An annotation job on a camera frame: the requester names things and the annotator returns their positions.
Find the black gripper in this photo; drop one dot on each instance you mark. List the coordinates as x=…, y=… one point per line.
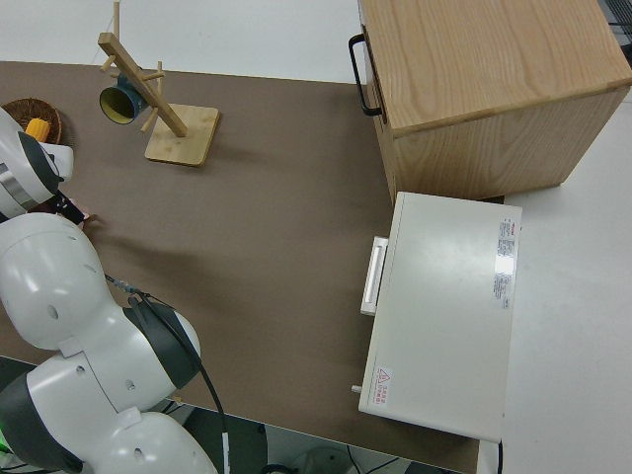
x=66, y=207

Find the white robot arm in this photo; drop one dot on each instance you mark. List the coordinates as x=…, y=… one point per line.
x=74, y=321

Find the yellow corn cob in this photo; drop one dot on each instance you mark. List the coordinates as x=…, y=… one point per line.
x=38, y=128

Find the brown wicker basket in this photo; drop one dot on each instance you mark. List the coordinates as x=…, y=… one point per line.
x=54, y=123

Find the dark blue mug yellow inside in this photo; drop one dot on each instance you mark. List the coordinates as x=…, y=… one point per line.
x=118, y=106

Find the wooden mug rack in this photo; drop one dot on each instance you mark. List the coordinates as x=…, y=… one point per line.
x=182, y=138

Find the brown table mat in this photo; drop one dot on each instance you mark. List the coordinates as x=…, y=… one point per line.
x=271, y=222

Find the white toaster oven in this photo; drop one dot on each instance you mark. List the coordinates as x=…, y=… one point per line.
x=444, y=316

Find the light wooden cabinet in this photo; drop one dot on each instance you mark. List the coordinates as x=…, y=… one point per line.
x=494, y=99

